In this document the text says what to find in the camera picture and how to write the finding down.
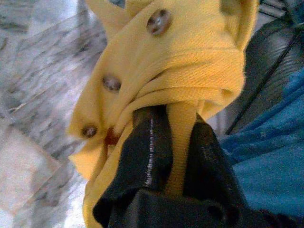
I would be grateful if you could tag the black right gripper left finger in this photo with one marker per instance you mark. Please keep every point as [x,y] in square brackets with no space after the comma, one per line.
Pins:
[147,154]

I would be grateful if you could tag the plain blue shirt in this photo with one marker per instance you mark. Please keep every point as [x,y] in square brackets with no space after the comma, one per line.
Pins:
[273,154]

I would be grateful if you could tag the grey green leather sofa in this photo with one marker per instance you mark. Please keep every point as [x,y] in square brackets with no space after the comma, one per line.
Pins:
[268,71]

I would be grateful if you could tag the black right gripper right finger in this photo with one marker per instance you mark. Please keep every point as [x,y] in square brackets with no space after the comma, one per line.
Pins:
[206,166]

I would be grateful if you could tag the yellow shirt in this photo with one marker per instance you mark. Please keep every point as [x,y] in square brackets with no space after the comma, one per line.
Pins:
[178,59]

